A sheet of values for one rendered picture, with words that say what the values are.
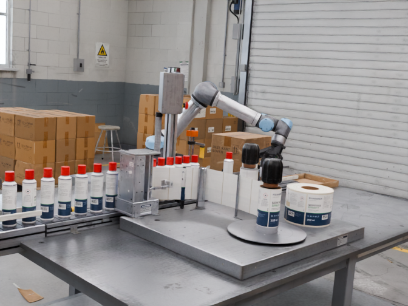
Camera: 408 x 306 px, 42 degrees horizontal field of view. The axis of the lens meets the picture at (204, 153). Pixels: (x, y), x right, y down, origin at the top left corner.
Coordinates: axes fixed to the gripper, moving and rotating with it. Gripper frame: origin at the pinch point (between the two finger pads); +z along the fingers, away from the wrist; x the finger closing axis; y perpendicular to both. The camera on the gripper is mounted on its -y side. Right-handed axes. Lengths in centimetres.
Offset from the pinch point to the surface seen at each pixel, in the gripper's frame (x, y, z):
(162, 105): -82, -4, 3
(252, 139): -0.6, -15.8, -19.5
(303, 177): 58, -12, -22
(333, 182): 52, 13, -22
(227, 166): -30.0, 2.1, 8.7
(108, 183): -93, 2, 46
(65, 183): -112, 3, 55
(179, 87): -81, 0, -8
